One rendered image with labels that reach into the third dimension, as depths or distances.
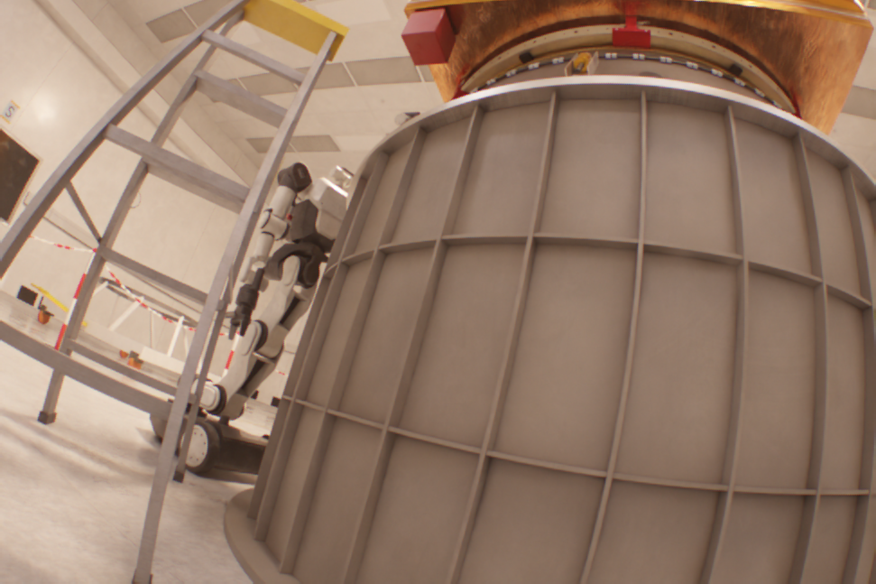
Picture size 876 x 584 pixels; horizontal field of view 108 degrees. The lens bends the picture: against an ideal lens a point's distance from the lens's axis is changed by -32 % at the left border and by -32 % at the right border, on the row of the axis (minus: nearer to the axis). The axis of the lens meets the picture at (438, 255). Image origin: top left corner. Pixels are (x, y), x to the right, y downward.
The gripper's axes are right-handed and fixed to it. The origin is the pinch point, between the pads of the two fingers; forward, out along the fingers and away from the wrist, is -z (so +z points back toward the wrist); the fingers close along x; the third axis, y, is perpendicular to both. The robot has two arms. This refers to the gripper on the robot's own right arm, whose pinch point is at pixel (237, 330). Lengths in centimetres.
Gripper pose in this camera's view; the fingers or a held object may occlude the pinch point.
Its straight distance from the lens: 188.3
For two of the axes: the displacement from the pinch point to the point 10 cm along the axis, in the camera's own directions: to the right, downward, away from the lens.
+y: 6.5, 4.5, 6.1
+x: 7.5, -2.7, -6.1
